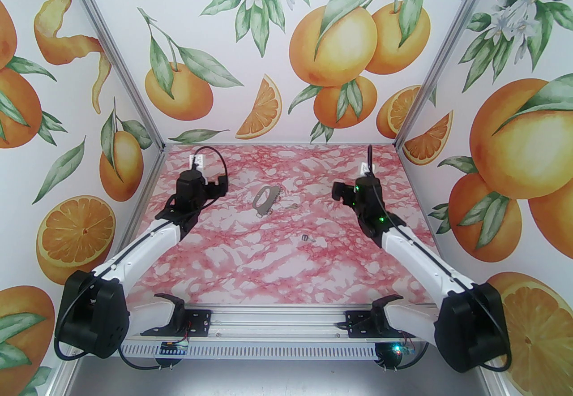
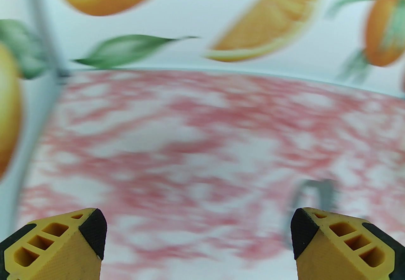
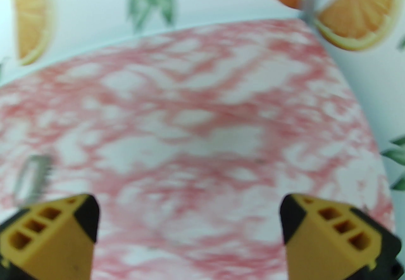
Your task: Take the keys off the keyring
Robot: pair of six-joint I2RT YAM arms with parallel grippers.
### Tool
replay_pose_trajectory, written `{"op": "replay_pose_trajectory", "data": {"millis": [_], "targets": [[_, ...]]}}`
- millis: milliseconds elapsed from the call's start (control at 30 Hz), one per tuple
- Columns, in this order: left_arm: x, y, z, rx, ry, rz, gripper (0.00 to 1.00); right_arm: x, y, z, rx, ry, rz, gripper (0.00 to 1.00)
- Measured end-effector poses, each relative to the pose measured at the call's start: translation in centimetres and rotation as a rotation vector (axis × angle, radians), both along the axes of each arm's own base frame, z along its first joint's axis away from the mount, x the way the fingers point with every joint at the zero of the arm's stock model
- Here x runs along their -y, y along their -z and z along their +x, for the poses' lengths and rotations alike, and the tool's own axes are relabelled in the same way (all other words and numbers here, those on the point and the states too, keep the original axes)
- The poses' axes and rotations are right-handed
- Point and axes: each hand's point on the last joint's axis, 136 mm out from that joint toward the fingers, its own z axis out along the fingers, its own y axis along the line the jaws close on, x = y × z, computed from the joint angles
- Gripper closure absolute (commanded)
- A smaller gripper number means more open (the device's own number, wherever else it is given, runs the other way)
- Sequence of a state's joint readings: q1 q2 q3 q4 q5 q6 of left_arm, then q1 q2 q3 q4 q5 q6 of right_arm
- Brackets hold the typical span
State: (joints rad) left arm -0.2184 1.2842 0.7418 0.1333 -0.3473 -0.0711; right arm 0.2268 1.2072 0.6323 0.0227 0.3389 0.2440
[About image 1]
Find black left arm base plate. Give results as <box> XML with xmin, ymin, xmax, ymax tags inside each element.
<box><xmin>140</xmin><ymin>308</ymin><xmax>212</xmax><ymax>337</ymax></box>

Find aluminium frame post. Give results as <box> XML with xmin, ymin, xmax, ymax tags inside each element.
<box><xmin>393</xmin><ymin>0</ymin><xmax>503</xmax><ymax>148</ymax></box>
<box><xmin>56</xmin><ymin>0</ymin><xmax>165</xmax><ymax>148</ymax></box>

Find aluminium frame leg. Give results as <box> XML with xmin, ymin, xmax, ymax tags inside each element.
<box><xmin>483</xmin><ymin>372</ymin><xmax>510</xmax><ymax>396</ymax></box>
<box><xmin>48</xmin><ymin>358</ymin><xmax>79</xmax><ymax>396</ymax></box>

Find aluminium mounting rail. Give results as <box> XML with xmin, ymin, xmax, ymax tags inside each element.
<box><xmin>125</xmin><ymin>301</ymin><xmax>441</xmax><ymax>343</ymax></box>

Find slotted white cable duct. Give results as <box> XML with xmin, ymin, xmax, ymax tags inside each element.
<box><xmin>121</xmin><ymin>337</ymin><xmax>441</xmax><ymax>360</ymax></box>

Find black base power cable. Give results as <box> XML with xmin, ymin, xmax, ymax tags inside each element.
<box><xmin>119</xmin><ymin>347</ymin><xmax>173</xmax><ymax>372</ymax></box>
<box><xmin>378</xmin><ymin>343</ymin><xmax>426</xmax><ymax>372</ymax></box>

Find black round device green light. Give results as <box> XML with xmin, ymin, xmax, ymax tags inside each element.
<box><xmin>375</xmin><ymin>342</ymin><xmax>403</xmax><ymax>370</ymax></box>

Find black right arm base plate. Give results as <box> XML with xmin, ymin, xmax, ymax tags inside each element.
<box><xmin>346</xmin><ymin>310</ymin><xmax>385</xmax><ymax>339</ymax></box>

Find dark grey carabiner keyring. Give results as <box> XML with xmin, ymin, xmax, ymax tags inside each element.
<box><xmin>253</xmin><ymin>185</ymin><xmax>284</xmax><ymax>217</ymax></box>

